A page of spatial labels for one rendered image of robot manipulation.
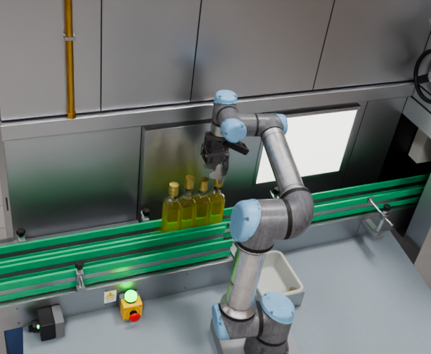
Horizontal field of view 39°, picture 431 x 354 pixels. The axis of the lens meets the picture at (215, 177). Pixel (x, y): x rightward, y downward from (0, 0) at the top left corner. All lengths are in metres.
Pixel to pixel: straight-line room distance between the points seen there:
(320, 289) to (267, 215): 0.87
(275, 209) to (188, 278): 0.72
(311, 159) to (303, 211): 0.88
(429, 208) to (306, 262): 0.56
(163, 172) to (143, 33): 0.56
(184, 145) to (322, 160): 0.65
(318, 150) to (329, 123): 0.13
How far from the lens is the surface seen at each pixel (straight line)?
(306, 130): 2.47
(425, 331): 2.51
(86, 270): 2.15
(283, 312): 1.99
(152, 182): 2.30
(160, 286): 2.29
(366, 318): 2.46
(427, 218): 2.72
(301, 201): 1.74
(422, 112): 2.65
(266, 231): 1.68
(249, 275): 1.81
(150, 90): 2.11
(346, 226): 2.68
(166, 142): 2.21
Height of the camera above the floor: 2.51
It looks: 37 degrees down
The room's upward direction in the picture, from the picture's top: 9 degrees clockwise
